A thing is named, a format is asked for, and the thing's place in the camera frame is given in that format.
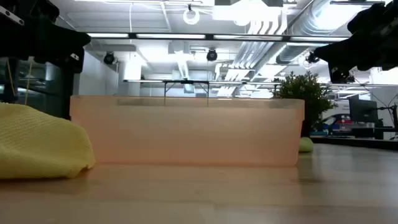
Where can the black computer monitor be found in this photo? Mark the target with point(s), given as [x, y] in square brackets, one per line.
[362, 110]

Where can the red storage box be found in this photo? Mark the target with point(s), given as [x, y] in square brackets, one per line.
[342, 119]

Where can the black track spotlight cluster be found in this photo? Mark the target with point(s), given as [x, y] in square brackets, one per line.
[311, 58]

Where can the distant black framed table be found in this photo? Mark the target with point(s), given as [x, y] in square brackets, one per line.
[186, 81]

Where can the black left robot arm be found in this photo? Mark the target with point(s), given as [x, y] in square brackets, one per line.
[14, 43]

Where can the black ceiling light rail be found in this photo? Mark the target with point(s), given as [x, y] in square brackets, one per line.
[210, 36]

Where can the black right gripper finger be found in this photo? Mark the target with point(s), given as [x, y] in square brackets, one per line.
[334, 53]

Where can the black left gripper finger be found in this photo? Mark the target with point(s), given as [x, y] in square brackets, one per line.
[76, 40]

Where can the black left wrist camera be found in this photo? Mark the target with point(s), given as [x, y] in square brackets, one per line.
[46, 11]

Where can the green microfiber towel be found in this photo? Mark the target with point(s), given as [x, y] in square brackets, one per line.
[306, 145]

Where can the crumpled yellow microfiber towel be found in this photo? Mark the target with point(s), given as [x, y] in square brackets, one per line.
[37, 143]

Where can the orange translucent plastic bin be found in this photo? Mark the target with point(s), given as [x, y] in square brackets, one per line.
[186, 133]

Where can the black round ceiling fixture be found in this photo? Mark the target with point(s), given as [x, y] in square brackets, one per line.
[109, 58]
[212, 55]

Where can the dark distant desk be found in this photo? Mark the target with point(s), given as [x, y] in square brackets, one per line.
[357, 142]

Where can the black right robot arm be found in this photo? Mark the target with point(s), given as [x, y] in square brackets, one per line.
[384, 46]

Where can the potted green plant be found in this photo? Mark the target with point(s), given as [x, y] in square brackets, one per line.
[304, 93]

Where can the blue storage box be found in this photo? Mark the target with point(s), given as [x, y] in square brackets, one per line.
[334, 127]

